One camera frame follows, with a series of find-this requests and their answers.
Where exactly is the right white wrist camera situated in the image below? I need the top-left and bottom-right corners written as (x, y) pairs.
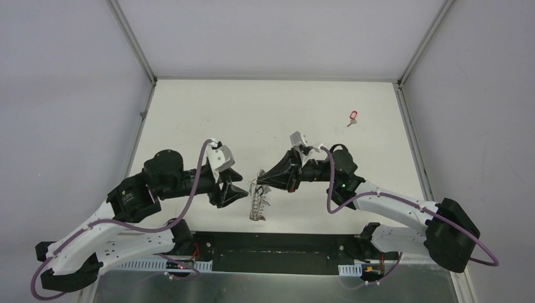
top-left (290, 131), bottom-right (310, 150)

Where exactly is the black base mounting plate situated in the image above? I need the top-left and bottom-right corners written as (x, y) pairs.
top-left (152, 230), bottom-right (398, 277)

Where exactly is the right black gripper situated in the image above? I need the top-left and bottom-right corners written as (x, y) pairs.
top-left (256, 147), bottom-right (338, 193)

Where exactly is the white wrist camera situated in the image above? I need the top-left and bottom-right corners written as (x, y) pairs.
top-left (290, 131), bottom-right (310, 150)
top-left (206, 141), bottom-right (235, 183)

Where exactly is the key with red tag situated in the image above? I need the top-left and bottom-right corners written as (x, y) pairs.
top-left (346, 110), bottom-right (358, 128)

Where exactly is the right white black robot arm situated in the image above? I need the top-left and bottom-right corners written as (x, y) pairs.
top-left (257, 144), bottom-right (480, 273)

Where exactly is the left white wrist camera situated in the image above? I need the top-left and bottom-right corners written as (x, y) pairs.
top-left (206, 141), bottom-right (235, 183)

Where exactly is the white slotted cable duct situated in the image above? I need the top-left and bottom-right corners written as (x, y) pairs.
top-left (114, 258), bottom-right (213, 273)

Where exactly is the purple cable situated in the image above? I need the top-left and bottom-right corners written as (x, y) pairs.
top-left (319, 145), bottom-right (500, 289)
top-left (31, 138), bottom-right (218, 301)

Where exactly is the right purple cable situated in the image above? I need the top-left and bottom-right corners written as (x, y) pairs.
top-left (319, 145), bottom-right (500, 289)

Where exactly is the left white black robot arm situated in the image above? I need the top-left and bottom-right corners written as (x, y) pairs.
top-left (30, 143), bottom-right (248, 297)

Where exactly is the metal disc keyring holder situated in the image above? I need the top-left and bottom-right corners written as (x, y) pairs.
top-left (247, 169), bottom-right (271, 222)

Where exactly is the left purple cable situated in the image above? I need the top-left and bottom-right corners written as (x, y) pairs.
top-left (31, 138), bottom-right (218, 301)

